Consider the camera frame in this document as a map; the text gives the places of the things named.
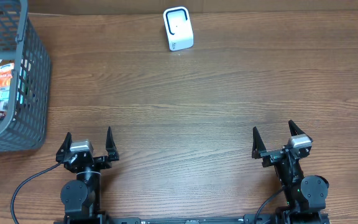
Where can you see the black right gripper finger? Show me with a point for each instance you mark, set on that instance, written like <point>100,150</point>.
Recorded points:
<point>258,145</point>
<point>294,129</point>

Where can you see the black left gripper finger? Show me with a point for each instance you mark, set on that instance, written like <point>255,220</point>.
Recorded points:
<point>64,148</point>
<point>111,147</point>

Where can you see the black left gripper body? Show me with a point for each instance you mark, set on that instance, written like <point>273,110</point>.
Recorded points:
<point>100,162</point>

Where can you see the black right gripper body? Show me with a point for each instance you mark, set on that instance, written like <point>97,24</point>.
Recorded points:
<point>271,158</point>

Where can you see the orange tissue pack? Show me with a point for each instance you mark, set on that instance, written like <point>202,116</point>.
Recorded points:
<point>6,75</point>

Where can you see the teal packet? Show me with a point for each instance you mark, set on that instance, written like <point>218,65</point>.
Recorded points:
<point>4,100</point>

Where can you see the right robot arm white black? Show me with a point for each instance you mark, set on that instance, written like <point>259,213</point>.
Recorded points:
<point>305,195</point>

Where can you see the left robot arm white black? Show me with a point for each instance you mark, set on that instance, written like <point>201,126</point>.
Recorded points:
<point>82,197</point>

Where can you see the white barcode scanner stand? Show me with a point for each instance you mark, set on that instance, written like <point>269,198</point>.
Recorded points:
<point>178,28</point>

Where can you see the grey plastic mesh basket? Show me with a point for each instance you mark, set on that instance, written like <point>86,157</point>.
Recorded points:
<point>25,123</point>

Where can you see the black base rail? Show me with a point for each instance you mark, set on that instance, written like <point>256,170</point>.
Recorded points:
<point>246,219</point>

